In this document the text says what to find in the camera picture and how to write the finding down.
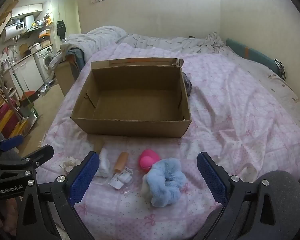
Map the white washing machine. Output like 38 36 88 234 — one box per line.
34 45 56 81

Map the tan sponge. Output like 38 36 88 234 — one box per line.
109 151 134 189

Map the white water heater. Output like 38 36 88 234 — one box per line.
1 21 27 42

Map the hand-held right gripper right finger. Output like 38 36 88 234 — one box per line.
196 151 286 240

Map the beige floral scrunchie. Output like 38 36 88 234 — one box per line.
59 156 81 172

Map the white wall cabinet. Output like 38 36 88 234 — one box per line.
12 3 44 18

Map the beige floral mattress cover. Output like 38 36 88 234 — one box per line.
225 47 300 130

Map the brown cardboard box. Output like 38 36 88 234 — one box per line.
70 57 192 154

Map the red suitcase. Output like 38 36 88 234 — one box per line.
0 104 21 138

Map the white folded cloth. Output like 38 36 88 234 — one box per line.
94 148 112 178

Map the pink rubber duck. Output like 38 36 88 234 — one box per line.
139 149 161 173

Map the teal pillow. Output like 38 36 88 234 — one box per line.
226 38 282 75

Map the white base cabinet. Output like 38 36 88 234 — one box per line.
4 54 44 93

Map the grey rumpled duvet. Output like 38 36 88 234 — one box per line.
64 26 227 55

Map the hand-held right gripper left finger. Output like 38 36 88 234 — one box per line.
16 151 100 240

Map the wooden bedside cabinet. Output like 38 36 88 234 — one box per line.
54 59 78 97

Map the fluffy light blue plush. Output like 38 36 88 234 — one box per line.
141 158 187 207

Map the black and white patterned cloth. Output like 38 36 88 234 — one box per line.
274 59 287 81

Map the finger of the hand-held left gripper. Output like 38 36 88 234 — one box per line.
0 134 24 155
14 144 54 172

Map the pink bow print bed sheet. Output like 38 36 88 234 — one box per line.
36 42 300 240

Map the dark hanging garment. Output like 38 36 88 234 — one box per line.
57 20 66 41

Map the dark striped bundle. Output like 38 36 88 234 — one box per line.
182 72 193 97

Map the person's left hand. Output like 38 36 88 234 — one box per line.
0 197 18 240

